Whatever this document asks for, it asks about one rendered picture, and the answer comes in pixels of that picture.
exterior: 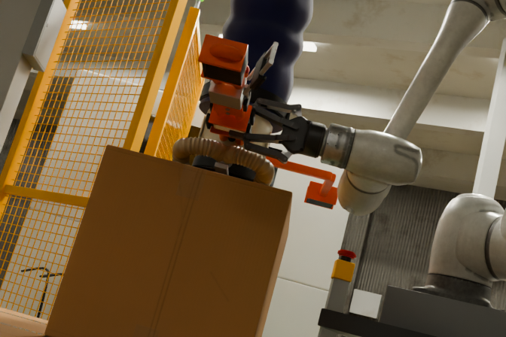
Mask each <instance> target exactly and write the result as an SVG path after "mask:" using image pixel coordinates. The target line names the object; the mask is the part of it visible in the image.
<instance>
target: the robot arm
mask: <svg viewBox="0 0 506 337"><path fill-rule="evenodd" d="M503 18H506V0H452V1H451V2H450V5H449V7H448V8H447V12H446V15H445V17H444V21H443V23H442V26H441V28H440V31H439V33H438V35H437V37H436V39H435V41H434V43H433V45H432V47H431V49H430V50H429V52H428V54H427V56H426V58H425V59H424V61H423V63H422V64H421V66H420V68H419V70H418V71H417V73H416V76H415V77H414V79H413V81H412V83H411V85H410V86H409V88H408V90H407V91H406V93H405V95H404V97H403V98H402V100H401V103H400V104H399V106H398V108H397V110H396V112H395V113H394V115H393V117H392V119H391V120H390V122H389V124H388V125H387V127H386V129H385V131H384V132H378V131H374V130H369V129H367V130H360V129H353V128H352V127H346V126H341V125H338V124H335V123H331V124H330V126H329V127H328V128H326V125H325V124H322V123H317V122H313V121H310V120H307V119H306V118H305V117H302V112H301V108H302V105H301V104H296V105H289V104H285V103H281V102H275V101H272V100H268V99H262V98H257V100H256V102H255V103H254V104H253V105H251V106H252V109H255V114H257V115H258V116H260V117H263V118H264V119H266V120H269V121H270V122H272V123H275V124H276V125H278V126H280V127H282V132H281V134H280V135H264V134H251V133H246V132H242V131H239V130H235V129H230V128H227V127H223V126H219V125H215V124H213V125H214V128H215V129H220V130H223V131H226V132H229V136H230V137H232V138H237V139H240V140H243V142H244V148H245V150H249V151H251V152H254V153H259V154H261V155H264V156H268V157H272V158H274V159H277V160H278V161H280V162H281V163H282V164H286V163H287V162H288V159H289V158H290V157H291V155H295V154H302V155H304V156H310V157H313V158H316V157H317V158H318V157H319V156H320V157H321V159H320V162H321V163H324V164H327V165H331V166H334V167H338V168H339V169H344V171H343V173H342V175H341V177H340V181H339V183H338V187H337V197H338V200H339V203H340V205H341V207H342V208H343V209H345V210H346V211H348V212H349V213H351V214H353V215H355V216H364V215H367V214H370V213H372V212H373V211H375V210H376V209H377V208H378V207H379V206H380V204H381V203H382V201H383V200H384V198H385V197H386V196H387V195H388V193H389V191H390V188H391V186H392V185H395V186H400V185H407V184H413V183H414V182H415V181H416V179H417V177H418V175H419V172H420V170H421V167H422V153H421V150H420V148H418V147H417V146H416V145H415V144H412V143H411V142H409V141H406V139H407V136H408V135H409V134H410V132H411V130H412V128H413V127H414V126H415V124H416V122H417V120H418V119H419V117H420V116H421V114H422V112H423V111H424V110H425V107H426V106H427V104H428V103H429V101H430V100H431V97H432V96H433V95H434V93H435V91H436V90H437V88H438V87H439V85H440V83H441V81H442V80H443V79H444V77H445V75H446V74H447V72H448V71H449V69H450V67H451V65H452V64H453V63H454V61H455V60H456V58H457V57H458V55H459V54H460V53H461V52H462V51H463V49H464V48H465V47H466V46H467V45H468V44H469V43H470V42H471V41H472V40H473V39H474V38H475V37H476V36H477V35H478V34H479V33H480V32H481V31H482V30H483V29H484V28H485V26H486V25H487V24H488V22H489V21H496V20H500V19H503ZM249 105H250V104H249ZM260 107H262V108H260ZM263 108H269V109H273V110H276V111H282V112H286V113H292V114H293V115H294V116H297V117H295V118H293V119H291V120H287V119H285V118H283V117H279V116H277V115H275V114H273V113H271V112H269V111H267V110H265V109H263ZM250 142H263V143H275V144H282V145H283V146H284V147H285V149H286V150H287V151H288V152H285V151H282V152H279V151H277V150H273V149H269V148H267V147H262V146H260V145H257V144H252V143H250ZM493 281H506V209H505V210H504V209H503V207H501V205H500V204H499V203H498V202H497V201H495V200H494V199H492V198H490V197H488V196H485V195H481V194H476V193H464V194H461V195H458V196H457V197H455V198H454V199H452V200H451V201H450V203H449V204H448V205H447V206H446V208H445V209H444V212H443V213H442V215H441V217H440V219H439V222H438V225H437V228H436V232H435V234H434V241H433V244H432V248H431V256H430V263H429V270H428V277H427V279H426V282H425V286H424V287H413V288H412V290H414V291H417V292H421V293H427V294H431V295H434V296H440V297H444V298H448V299H454V300H458V301H461V302H467V303H471V304H475V305H481V306H485V307H488V308H493V307H492V306H491V304H490V299H491V289H492V282H493Z"/></svg>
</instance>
